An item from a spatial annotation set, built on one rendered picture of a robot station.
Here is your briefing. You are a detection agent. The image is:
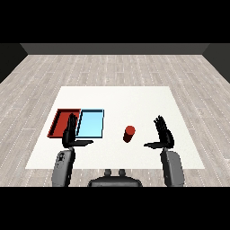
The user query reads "light blue open box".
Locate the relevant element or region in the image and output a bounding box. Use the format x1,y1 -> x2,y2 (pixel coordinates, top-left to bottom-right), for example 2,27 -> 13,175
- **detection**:
75,109 -> 105,139

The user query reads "dark grey robot body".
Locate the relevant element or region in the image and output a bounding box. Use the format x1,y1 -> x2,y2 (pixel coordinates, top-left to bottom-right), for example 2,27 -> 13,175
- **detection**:
87,169 -> 144,188

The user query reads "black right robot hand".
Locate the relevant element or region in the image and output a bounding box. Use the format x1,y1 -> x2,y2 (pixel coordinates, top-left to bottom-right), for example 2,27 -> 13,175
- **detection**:
143,115 -> 175,150

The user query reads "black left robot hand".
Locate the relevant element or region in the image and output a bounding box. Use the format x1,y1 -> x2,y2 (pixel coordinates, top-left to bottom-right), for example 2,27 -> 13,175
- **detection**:
61,112 -> 94,149

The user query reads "red can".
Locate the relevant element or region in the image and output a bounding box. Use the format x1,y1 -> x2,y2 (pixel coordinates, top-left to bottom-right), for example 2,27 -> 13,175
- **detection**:
122,125 -> 137,144

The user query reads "red open box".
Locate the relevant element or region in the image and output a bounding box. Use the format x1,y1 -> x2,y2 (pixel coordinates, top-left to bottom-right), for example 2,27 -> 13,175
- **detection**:
47,108 -> 82,139

